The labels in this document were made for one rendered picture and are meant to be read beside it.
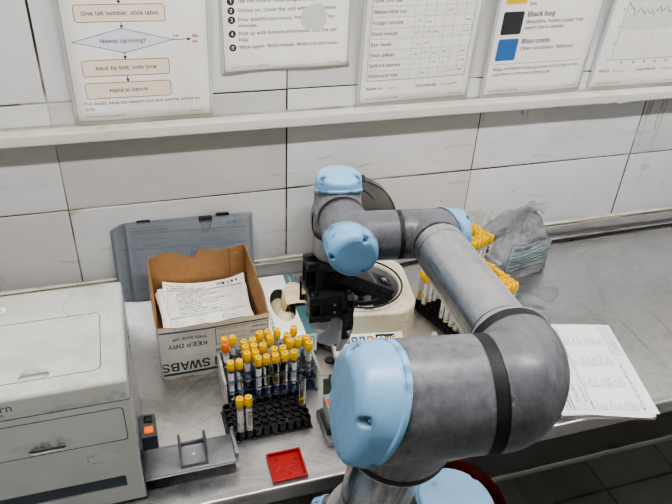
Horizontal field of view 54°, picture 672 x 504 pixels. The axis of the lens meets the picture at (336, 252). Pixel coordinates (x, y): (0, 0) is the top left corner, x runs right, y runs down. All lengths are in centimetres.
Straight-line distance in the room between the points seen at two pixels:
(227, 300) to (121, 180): 37
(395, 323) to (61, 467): 76
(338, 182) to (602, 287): 112
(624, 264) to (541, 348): 146
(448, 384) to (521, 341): 9
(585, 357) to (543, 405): 106
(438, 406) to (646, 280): 152
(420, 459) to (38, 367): 71
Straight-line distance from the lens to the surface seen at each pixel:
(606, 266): 208
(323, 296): 113
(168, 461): 133
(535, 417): 64
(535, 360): 64
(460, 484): 104
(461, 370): 61
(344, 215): 97
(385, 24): 160
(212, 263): 169
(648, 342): 183
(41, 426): 118
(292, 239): 178
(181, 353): 149
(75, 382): 113
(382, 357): 61
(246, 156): 164
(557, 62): 187
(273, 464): 136
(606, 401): 160
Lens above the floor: 193
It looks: 33 degrees down
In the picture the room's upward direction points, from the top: 3 degrees clockwise
